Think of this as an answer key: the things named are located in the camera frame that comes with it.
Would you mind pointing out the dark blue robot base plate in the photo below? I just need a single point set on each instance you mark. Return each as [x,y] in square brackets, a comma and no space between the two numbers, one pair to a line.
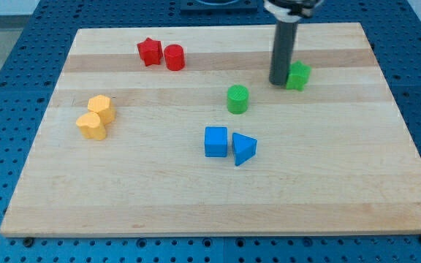
[188,6]

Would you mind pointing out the green cylinder block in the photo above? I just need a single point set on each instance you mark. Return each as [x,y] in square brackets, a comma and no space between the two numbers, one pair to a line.
[237,99]

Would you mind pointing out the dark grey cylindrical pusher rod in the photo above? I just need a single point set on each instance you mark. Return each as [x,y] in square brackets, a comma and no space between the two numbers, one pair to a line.
[283,46]

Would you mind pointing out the yellow heart block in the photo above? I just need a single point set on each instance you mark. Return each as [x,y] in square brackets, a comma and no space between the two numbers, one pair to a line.
[91,126]

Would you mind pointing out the light wooden board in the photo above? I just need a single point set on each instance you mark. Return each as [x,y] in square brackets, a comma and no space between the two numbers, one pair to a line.
[333,159]

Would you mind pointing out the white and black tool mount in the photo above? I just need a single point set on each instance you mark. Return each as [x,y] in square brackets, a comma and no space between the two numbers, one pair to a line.
[291,11]

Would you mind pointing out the blue cube block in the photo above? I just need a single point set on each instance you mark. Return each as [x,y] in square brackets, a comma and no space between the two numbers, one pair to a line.
[216,141]

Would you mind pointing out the blue triangle block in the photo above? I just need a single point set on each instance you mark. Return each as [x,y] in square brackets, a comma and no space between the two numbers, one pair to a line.
[243,147]

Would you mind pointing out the red star block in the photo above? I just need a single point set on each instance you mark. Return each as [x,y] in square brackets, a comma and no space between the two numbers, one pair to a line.
[150,51]

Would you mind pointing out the red cylinder block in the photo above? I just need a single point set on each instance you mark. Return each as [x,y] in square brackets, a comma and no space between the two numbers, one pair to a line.
[174,57]

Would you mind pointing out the green star block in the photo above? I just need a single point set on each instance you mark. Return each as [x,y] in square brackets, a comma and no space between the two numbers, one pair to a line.
[299,74]

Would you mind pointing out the yellow hexagon block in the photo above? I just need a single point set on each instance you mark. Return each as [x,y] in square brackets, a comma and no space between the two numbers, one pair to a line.
[103,106]

